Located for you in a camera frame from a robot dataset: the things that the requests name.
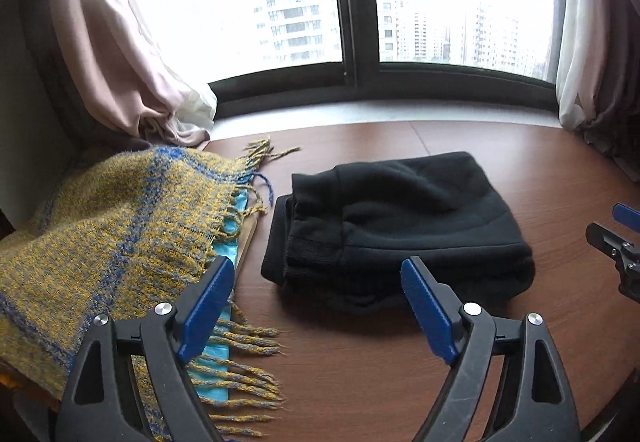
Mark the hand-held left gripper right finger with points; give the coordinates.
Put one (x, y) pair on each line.
(430, 309)

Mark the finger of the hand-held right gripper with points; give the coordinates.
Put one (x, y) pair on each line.
(605, 237)
(627, 214)

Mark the tall apartment tower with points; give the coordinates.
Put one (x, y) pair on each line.
(295, 6)

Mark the dark mauve curtain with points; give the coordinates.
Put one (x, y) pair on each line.
(617, 96)

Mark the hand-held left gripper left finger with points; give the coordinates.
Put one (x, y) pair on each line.
(207, 307)

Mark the white sheer curtain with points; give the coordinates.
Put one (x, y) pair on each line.
(197, 109)
(570, 71)

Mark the pink curtain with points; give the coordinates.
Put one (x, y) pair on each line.
(125, 61)

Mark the row of distant buildings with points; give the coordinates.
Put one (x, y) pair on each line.
(450, 36)

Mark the yellow blue plaid fringed blanket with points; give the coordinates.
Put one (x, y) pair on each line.
(110, 242)

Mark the wooden board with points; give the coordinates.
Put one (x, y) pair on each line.
(247, 242)

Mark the teal cloth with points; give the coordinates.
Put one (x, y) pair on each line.
(220, 372)

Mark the black pants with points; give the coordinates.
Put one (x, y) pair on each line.
(400, 222)

